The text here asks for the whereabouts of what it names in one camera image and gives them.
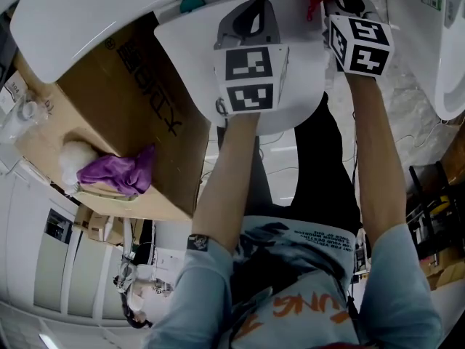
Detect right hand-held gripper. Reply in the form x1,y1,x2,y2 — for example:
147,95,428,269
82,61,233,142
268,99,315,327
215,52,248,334
323,0,396,78

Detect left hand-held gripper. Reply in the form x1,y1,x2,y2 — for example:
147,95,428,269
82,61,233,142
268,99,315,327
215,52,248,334
212,0,291,117

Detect person's left forearm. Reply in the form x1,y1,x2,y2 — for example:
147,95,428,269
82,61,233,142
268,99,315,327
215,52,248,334
191,113,261,256

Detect person's right forearm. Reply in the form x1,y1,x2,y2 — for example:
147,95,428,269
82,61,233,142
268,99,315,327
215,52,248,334
344,73,408,249

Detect white toilet with green label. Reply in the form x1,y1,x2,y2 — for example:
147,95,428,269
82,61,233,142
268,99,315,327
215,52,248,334
387,0,465,121

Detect large cardboard box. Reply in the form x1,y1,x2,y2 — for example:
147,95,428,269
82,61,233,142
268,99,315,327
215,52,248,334
12,12,212,222

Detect black trousers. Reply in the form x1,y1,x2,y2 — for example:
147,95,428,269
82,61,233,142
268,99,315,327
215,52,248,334
217,92,363,236

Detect wooden platform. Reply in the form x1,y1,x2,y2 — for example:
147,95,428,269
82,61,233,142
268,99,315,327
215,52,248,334
439,114,465,185

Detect purple cloth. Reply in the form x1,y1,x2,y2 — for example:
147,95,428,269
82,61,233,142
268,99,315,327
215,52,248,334
76,143,157,196

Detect white fluffy puff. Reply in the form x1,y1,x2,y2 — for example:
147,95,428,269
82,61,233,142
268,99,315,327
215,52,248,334
58,140,100,187

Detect black metal rack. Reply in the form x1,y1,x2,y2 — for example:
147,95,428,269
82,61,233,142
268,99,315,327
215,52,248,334
406,161,465,262

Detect small cardboard box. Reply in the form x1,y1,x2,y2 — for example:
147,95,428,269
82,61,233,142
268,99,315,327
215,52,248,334
86,211,126,245
74,205,94,230

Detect light blue printed shirt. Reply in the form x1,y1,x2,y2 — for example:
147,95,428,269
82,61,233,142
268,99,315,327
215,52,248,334
143,214,444,349

